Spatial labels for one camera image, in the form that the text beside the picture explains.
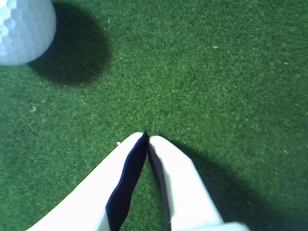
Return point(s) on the long green turf mat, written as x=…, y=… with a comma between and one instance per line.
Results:
x=192, y=84

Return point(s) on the white golf ball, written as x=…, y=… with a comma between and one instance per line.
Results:
x=24, y=31

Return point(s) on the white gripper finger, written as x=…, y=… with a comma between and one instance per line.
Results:
x=183, y=183
x=96, y=192

